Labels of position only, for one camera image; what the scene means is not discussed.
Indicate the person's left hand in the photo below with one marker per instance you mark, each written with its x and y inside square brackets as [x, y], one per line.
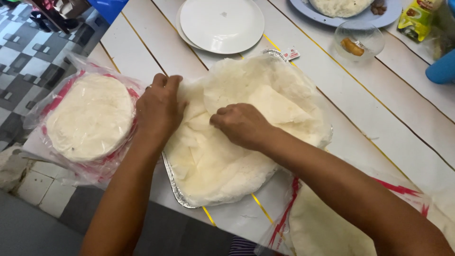
[158, 110]

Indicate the person's right hand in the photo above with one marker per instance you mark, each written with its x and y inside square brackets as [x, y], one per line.
[245, 124]

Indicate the person's left fingers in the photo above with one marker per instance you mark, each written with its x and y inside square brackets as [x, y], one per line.
[167, 81]

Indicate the person's right fingers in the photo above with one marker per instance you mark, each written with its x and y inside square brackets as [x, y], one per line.
[221, 117]

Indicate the white thin wrapper sheet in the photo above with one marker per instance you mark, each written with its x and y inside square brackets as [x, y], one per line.
[256, 81]

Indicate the pile of white wrappers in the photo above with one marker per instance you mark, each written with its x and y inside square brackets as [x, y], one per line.
[220, 170]

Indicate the white round plate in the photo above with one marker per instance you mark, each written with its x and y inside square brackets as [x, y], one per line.
[183, 35]
[222, 25]

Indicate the silver foil tray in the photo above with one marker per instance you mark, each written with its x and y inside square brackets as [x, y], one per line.
[174, 185]

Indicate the stack of round white wrappers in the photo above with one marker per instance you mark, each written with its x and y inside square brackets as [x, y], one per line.
[320, 227]
[90, 117]

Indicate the blue plastic furniture piece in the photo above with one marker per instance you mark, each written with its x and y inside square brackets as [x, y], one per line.
[106, 9]

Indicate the small red-white sachet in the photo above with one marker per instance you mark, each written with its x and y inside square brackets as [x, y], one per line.
[292, 54]

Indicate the clear red-printed plastic bag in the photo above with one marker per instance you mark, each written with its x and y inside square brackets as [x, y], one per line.
[42, 106]
[280, 220]

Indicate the dark cluttered rack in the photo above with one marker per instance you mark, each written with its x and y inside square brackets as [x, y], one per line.
[53, 14]

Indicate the person's striped clothing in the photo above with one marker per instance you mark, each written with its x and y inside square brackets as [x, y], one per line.
[242, 248]

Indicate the golden fried food piece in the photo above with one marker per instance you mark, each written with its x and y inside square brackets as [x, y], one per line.
[352, 47]

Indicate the white flat food heap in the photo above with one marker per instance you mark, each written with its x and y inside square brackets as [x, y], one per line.
[339, 7]

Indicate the clear glass bowl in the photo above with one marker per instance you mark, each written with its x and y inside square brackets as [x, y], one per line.
[371, 35]

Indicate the dark brown food pieces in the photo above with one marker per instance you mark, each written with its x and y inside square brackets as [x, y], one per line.
[378, 7]

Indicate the light blue plate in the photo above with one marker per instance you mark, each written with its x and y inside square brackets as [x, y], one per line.
[385, 17]

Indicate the green yellow snack packet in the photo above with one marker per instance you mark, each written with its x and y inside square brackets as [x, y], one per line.
[416, 19]

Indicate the blue plastic container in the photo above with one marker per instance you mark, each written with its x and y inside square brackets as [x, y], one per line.
[442, 69]

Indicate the clear crinkled plastic bag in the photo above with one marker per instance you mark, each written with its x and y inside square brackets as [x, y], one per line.
[444, 33]

